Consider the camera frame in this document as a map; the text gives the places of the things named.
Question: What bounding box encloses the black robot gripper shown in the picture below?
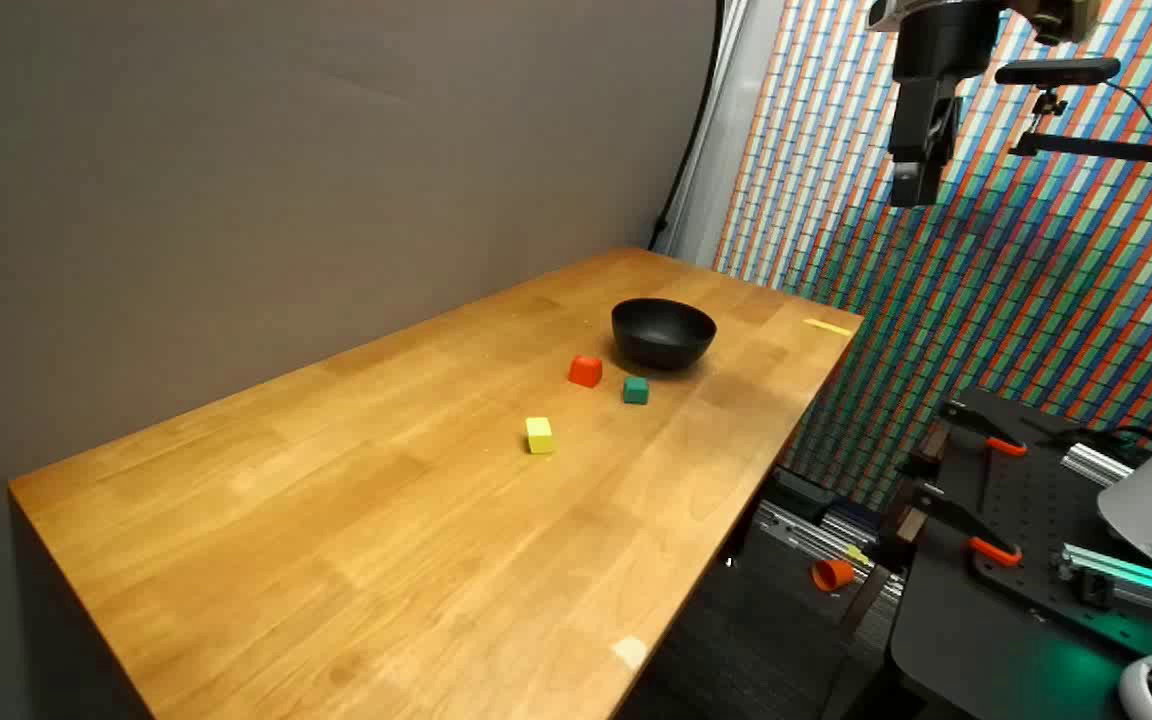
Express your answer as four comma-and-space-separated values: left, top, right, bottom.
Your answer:
890, 0, 1001, 208

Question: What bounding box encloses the green block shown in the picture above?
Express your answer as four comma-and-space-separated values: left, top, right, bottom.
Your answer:
622, 378, 651, 406

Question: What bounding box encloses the black bowl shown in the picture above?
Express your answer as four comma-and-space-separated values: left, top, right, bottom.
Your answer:
612, 295, 715, 373

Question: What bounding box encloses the yellow tape strip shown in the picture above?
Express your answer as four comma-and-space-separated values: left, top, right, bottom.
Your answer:
805, 316, 861, 337

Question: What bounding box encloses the orange block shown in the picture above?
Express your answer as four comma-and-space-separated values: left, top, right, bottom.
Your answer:
569, 355, 603, 387

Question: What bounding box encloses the orange plastic cup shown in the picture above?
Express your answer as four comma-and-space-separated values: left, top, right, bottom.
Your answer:
813, 555, 858, 591

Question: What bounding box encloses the black perforated side table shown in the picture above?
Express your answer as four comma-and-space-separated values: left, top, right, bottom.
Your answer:
890, 391, 1152, 720

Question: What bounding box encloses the yellow block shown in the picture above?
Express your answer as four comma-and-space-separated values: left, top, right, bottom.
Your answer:
526, 418, 555, 456

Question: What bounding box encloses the black camera on boom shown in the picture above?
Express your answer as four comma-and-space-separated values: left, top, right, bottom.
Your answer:
995, 58, 1119, 88

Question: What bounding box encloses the black cable on wall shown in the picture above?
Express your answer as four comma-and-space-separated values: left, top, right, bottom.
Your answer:
647, 0, 734, 256

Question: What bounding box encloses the upper orange-handled clamp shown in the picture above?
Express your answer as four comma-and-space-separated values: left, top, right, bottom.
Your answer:
940, 402, 1029, 460

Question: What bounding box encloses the orange-handled clamp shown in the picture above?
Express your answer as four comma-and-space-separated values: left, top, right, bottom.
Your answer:
940, 402, 1029, 460
911, 485, 1026, 567

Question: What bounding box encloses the lower orange-handled clamp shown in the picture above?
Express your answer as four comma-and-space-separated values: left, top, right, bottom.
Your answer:
911, 485, 1026, 567

